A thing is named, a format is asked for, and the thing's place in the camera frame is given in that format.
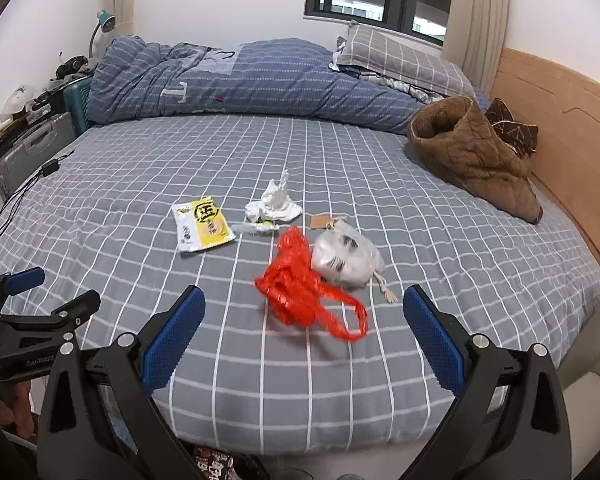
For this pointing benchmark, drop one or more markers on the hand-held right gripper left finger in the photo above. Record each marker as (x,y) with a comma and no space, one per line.
(172,340)

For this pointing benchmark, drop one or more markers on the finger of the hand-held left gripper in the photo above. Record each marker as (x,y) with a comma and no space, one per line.
(22,280)
(65,315)

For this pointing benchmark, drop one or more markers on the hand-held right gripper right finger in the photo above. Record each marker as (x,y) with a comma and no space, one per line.
(435,340)

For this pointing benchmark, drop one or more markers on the red plastic bag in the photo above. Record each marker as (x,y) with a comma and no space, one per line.
(290,285)

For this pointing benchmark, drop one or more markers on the person's left hand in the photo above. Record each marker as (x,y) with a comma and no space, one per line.
(15,410)

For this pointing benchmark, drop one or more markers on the grey checked bed mattress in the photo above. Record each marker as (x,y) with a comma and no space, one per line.
(130,260)

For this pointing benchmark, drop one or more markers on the clear plastic bag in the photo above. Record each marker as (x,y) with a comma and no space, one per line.
(345,260)

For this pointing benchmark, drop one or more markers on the yellow snack packet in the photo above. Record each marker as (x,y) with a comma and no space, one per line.
(205,222)

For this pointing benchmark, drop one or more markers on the grey suitcase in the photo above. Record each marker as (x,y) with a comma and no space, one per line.
(30,150)

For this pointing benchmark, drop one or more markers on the dark printed packet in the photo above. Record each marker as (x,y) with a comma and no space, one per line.
(212,465)

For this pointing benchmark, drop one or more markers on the small white wrapper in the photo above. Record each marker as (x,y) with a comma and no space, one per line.
(255,229)

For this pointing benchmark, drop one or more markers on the beige metal bed leg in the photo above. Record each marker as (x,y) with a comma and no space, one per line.
(582,370)

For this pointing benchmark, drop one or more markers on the brown paper tag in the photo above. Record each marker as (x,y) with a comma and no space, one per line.
(322,220)

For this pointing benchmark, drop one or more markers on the white crumpled tissue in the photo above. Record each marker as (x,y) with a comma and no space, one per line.
(275,202)

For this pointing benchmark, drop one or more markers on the white round appliance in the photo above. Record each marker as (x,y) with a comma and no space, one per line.
(19,97)

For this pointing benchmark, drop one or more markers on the teal suitcase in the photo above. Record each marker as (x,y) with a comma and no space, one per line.
(77,105)

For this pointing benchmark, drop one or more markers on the brown patterned cloth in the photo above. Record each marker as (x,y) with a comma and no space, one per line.
(517,135)

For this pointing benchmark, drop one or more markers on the black gadget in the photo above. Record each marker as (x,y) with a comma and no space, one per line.
(72,64)

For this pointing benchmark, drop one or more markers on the wooden headboard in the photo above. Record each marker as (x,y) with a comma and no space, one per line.
(570,135)

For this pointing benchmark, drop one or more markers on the striped cloth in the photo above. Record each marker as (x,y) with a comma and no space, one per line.
(415,91)

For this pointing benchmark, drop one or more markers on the blue desk lamp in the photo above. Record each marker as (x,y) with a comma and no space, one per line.
(106,20)

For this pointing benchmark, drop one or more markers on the blue striped duvet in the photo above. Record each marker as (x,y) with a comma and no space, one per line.
(280,80)

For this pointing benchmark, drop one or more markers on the grey checked pillow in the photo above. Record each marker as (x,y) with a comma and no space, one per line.
(405,55)

